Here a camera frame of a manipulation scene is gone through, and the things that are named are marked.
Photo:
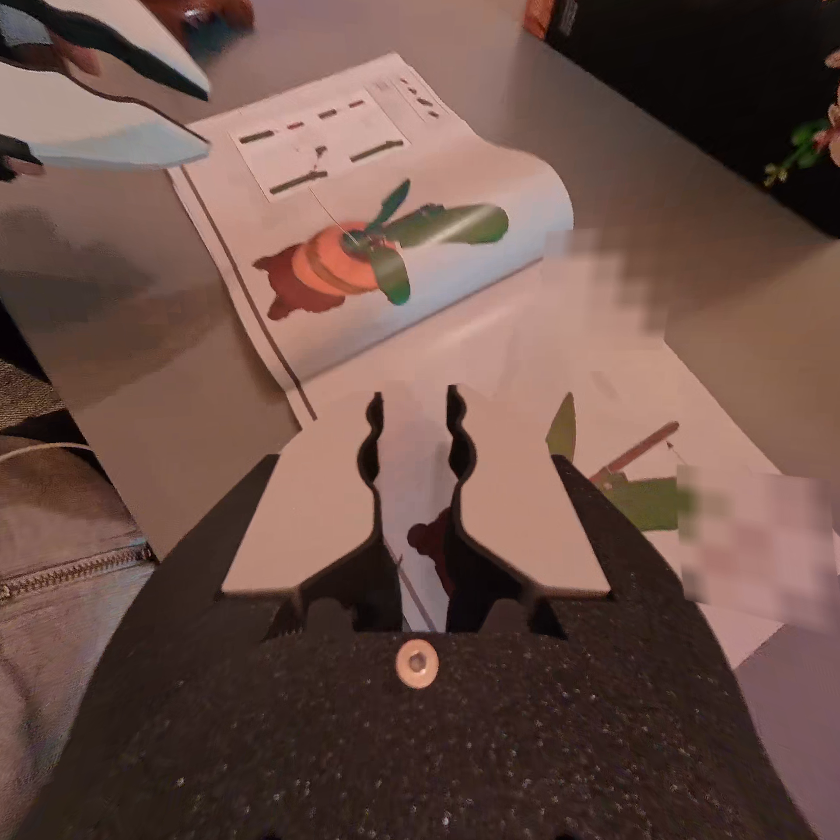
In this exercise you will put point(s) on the person's grey hoodie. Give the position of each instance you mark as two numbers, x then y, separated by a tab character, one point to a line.
59	623

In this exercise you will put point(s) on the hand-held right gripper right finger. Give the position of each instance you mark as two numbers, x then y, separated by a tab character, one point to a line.
525	525

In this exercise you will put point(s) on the white instruction booklet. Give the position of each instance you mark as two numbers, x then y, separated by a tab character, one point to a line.
426	315

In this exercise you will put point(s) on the dark toy plant set box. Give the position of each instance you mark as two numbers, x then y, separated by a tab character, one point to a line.
689	98

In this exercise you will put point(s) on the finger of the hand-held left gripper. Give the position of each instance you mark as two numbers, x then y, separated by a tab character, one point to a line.
98	131
131	33

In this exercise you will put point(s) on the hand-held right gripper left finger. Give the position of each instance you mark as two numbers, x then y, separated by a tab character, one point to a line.
302	525

